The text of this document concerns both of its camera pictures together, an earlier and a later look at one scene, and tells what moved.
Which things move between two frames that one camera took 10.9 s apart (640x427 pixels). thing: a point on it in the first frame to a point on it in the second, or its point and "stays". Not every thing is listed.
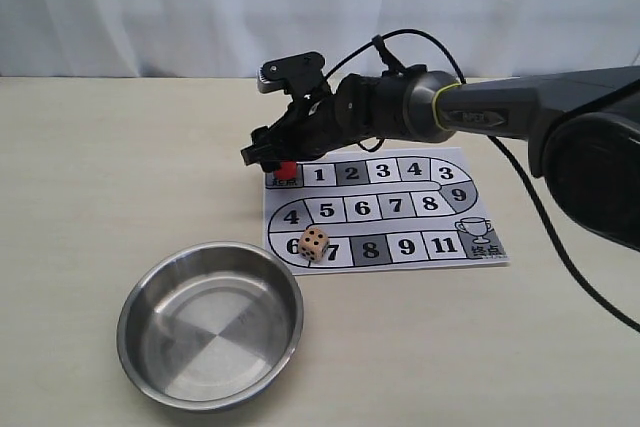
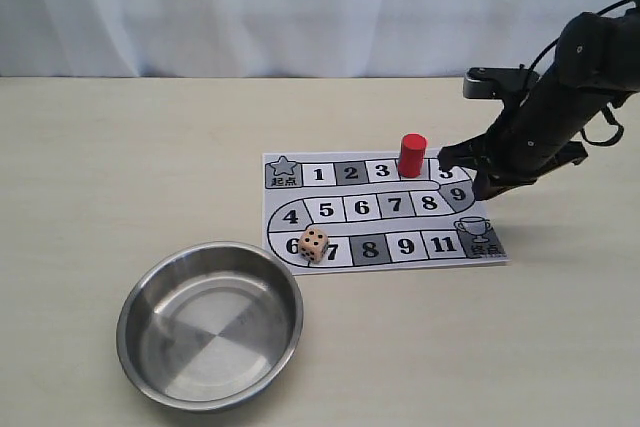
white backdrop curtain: x=219 y=12 stays
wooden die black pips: x=313 y=243 stays
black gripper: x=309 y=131 to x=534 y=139
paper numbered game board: x=380 y=209 stays
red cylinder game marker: x=288 y=170 to x=411 y=155
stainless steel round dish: x=209 y=326 stays
